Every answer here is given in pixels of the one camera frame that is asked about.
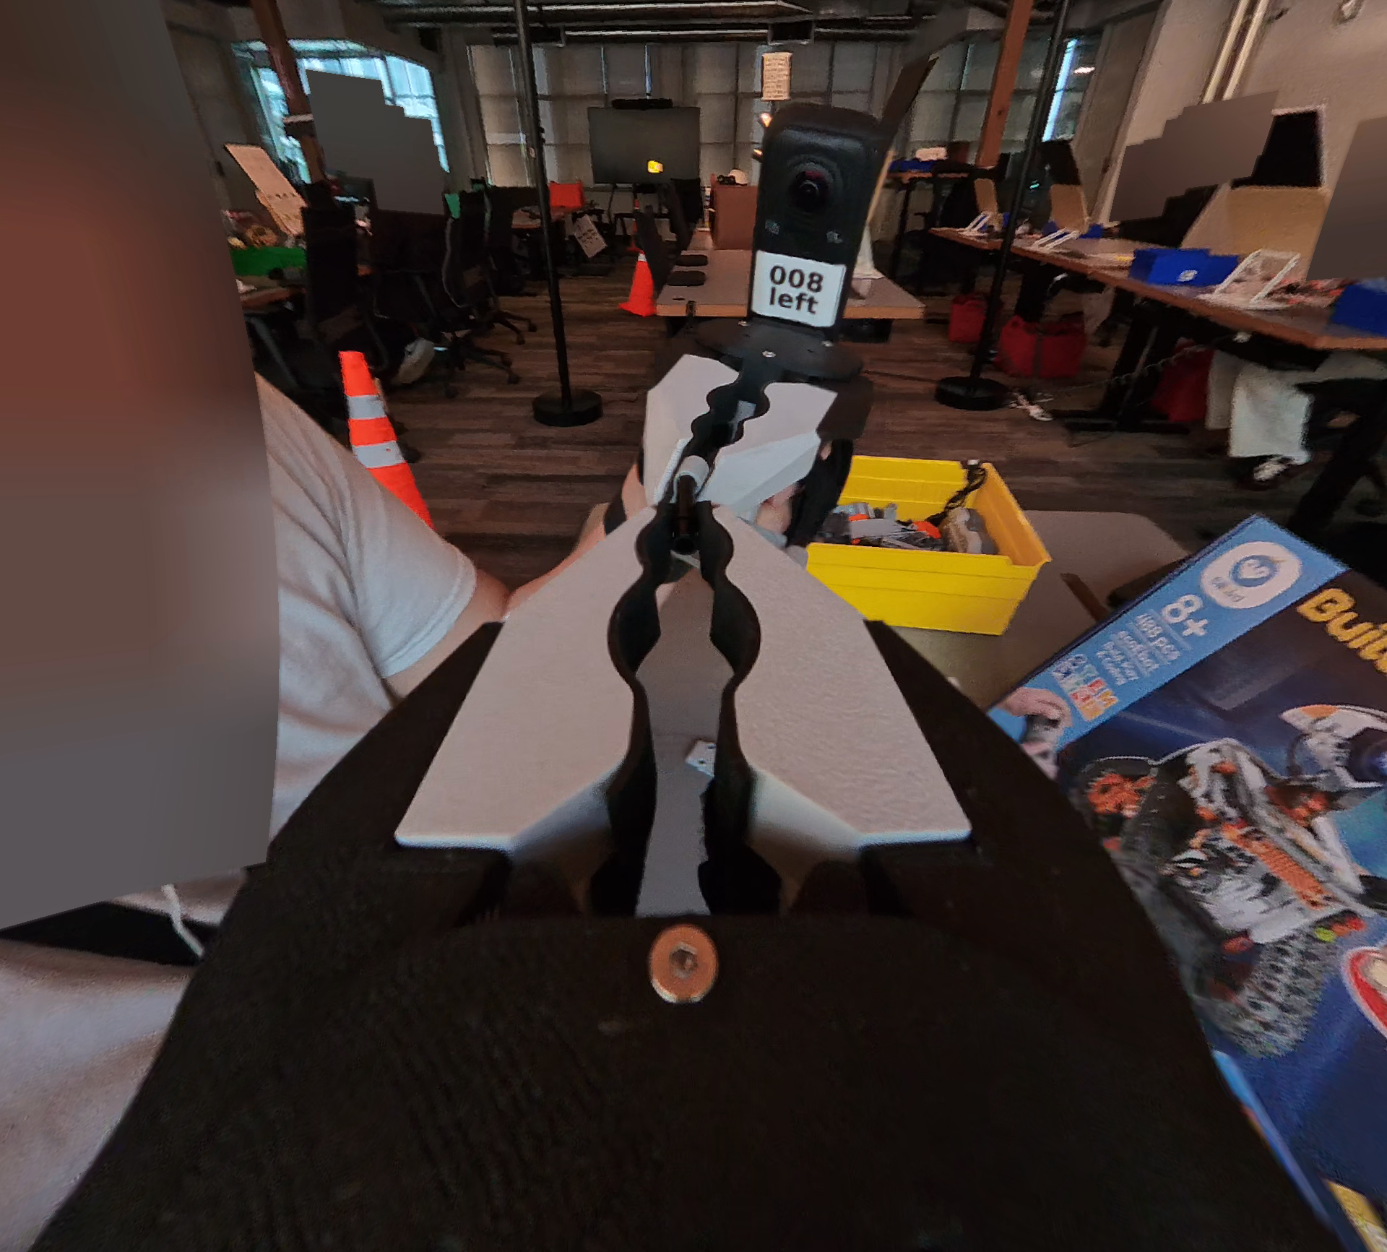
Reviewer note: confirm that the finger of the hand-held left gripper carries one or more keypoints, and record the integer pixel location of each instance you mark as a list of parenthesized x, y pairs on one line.
[(671, 417), (786, 450)]

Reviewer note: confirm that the yellow plastic bin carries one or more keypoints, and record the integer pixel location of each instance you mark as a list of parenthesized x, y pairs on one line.
[(922, 592)]

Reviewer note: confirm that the small orange traffic cone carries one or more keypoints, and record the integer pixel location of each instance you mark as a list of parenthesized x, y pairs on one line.
[(638, 294)]

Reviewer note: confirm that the blue plastic bin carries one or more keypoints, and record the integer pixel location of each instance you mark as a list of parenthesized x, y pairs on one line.
[(1363, 309), (1181, 267)]

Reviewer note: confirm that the pile of toy building parts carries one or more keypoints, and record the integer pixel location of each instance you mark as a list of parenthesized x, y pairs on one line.
[(900, 526)]

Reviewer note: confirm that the long wooden desk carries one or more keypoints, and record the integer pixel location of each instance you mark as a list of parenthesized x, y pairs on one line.
[(1246, 309)]

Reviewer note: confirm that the red bag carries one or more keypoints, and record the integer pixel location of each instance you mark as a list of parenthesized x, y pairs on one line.
[(1041, 349), (968, 318)]

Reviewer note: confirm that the hanging white paper sign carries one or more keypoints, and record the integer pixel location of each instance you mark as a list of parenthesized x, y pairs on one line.
[(778, 76)]

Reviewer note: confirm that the green plastic bin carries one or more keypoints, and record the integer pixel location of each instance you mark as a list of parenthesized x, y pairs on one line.
[(266, 261)]

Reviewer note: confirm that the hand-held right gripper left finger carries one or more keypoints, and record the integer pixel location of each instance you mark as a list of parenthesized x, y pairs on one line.
[(520, 732)]

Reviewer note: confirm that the black floor lamp stand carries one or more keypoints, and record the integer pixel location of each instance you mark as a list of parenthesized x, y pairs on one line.
[(1019, 213), (536, 190)]

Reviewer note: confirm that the black television screen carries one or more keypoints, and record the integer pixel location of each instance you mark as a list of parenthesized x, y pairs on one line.
[(645, 145)]

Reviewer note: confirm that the blue building toy box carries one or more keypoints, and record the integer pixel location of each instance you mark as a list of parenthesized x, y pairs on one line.
[(1246, 841)]

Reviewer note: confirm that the small white toy part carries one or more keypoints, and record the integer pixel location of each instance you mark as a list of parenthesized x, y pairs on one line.
[(699, 756)]

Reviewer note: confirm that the black office chair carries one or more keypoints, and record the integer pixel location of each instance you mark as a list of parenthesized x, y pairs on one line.
[(478, 288)]

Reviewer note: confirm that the person's light grey pants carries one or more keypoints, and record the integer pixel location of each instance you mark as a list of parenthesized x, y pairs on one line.
[(65, 1058)]

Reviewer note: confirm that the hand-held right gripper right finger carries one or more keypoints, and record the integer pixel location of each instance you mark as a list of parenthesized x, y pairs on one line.
[(836, 732)]

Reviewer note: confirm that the person's left hand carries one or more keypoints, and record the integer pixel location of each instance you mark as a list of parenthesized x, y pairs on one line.
[(628, 500)]

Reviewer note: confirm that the person's white t-shirt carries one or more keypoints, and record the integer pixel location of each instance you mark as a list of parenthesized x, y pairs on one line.
[(346, 570)]

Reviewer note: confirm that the large orange traffic cone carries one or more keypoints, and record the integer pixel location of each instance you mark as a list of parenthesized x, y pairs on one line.
[(374, 427)]

